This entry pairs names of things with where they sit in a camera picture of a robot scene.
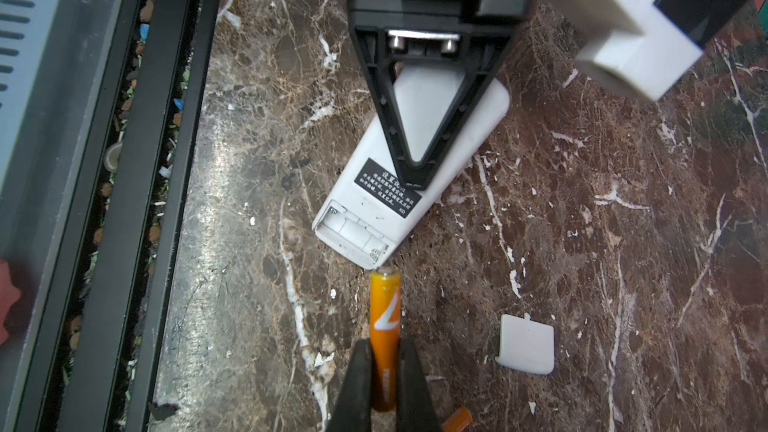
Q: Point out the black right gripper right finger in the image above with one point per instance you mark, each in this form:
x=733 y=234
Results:
x=414 y=410

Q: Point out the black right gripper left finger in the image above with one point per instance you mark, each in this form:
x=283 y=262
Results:
x=353 y=405

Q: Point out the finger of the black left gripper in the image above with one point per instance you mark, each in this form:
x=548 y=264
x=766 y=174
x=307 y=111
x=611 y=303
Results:
x=389 y=35

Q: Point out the orange AA battery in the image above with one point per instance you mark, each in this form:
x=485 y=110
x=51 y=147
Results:
x=384 y=333
x=458 y=421

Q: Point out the white battery cover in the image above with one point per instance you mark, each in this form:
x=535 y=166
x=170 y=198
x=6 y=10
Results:
x=526 y=346

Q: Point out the white red remote control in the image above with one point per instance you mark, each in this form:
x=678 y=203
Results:
x=372 y=208

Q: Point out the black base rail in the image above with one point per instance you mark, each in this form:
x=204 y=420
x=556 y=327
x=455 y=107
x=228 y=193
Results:
x=96 y=355

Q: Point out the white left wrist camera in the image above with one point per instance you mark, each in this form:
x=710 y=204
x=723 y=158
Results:
x=641 y=48

